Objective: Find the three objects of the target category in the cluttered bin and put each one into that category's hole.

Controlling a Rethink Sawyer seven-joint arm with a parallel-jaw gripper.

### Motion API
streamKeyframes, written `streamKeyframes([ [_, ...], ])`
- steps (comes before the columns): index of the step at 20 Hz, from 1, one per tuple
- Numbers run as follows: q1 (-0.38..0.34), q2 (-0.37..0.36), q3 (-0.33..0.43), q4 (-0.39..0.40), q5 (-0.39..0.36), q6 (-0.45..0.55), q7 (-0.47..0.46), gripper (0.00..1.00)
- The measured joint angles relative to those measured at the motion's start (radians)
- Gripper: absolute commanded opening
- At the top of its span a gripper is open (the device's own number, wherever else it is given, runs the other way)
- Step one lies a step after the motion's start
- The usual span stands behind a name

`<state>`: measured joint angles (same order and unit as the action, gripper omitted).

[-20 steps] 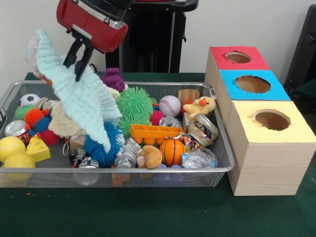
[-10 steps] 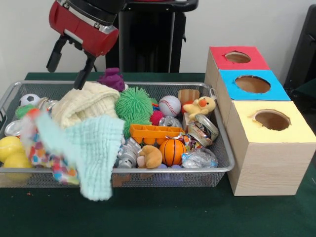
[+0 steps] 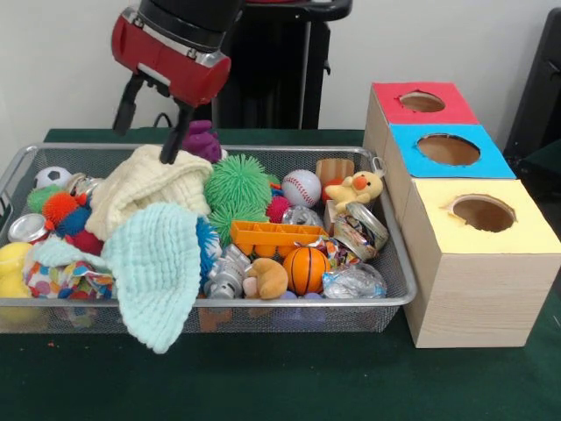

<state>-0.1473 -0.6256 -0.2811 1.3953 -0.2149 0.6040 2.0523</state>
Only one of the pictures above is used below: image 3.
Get purple rubber toy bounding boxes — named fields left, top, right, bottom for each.
left=181, top=120, right=224, bottom=163

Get orange toy basketball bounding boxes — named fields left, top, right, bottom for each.
left=282, top=246, right=332, bottom=296

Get dark green table cloth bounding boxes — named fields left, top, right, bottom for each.
left=0, top=127, right=561, bottom=421
left=516, top=139, right=561, bottom=176

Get shallow clear mesh bin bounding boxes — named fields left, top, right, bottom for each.
left=0, top=144, right=418, bottom=335

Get wooden box three holes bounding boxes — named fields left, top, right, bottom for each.
left=364, top=81, right=561, bottom=351

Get yellow plush duck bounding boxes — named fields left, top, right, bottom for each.
left=324, top=170, right=387, bottom=214

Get open tin can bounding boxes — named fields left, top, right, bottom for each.
left=335, top=203, right=390, bottom=262

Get green spiky rubber ball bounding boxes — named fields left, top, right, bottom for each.
left=203, top=153, right=273, bottom=218

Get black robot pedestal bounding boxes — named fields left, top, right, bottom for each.
left=214, top=0, right=354, bottom=131

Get small soccer ball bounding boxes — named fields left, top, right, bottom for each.
left=34, top=166, right=74, bottom=190

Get orange plastic toy tray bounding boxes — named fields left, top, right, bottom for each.
left=231, top=220, right=330, bottom=258

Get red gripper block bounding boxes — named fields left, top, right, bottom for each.
left=110, top=7, right=232, bottom=166

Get black stand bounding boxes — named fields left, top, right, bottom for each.
left=502, top=7, right=561, bottom=201

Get mint waffle cloth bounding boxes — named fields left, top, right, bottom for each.
left=30, top=203, right=203, bottom=355

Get white toy baseball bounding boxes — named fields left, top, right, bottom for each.
left=280, top=169, right=323, bottom=208

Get cream waffle cloth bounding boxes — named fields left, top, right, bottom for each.
left=85, top=145, right=215, bottom=241

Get white cloth round dots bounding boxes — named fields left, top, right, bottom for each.
left=22, top=258, right=116, bottom=300

